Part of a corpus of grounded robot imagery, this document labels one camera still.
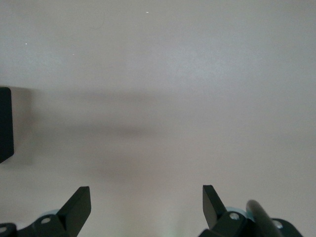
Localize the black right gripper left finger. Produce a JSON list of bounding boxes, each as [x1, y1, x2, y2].
[[17, 186, 92, 237]]

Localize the black rectangular plastic box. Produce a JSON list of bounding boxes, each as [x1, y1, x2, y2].
[[0, 86, 13, 164]]

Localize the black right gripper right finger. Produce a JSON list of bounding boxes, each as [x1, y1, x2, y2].
[[198, 184, 249, 237]]

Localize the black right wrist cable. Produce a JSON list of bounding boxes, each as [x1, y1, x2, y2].
[[246, 199, 281, 237]]

